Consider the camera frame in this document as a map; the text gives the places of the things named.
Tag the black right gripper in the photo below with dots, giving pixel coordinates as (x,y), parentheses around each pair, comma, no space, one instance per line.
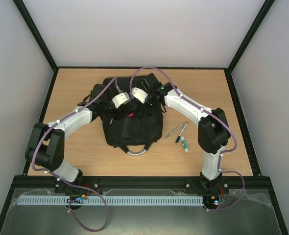
(146,86)

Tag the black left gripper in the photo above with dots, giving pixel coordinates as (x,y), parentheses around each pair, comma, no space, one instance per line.
(124,107)

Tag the black backpack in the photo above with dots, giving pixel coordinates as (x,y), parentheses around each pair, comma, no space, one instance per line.
(133,135)

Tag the green marker pen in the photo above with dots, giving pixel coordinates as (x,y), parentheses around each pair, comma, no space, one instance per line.
(173,131)

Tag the blue marker pen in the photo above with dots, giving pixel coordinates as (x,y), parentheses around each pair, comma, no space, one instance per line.
(181,132)

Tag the white glue stick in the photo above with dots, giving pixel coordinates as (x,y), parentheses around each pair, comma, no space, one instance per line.
(184,143)

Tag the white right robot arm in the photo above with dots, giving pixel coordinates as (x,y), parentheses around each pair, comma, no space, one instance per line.
(213,130)

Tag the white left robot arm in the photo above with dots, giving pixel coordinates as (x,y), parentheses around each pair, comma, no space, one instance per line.
(45,149)

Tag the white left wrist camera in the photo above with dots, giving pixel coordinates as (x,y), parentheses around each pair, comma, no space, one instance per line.
(121,99)

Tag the grey slotted cable duct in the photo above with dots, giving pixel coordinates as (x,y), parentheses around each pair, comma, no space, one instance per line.
(111,200)

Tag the black aluminium frame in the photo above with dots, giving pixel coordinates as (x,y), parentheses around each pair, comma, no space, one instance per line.
(257,181)

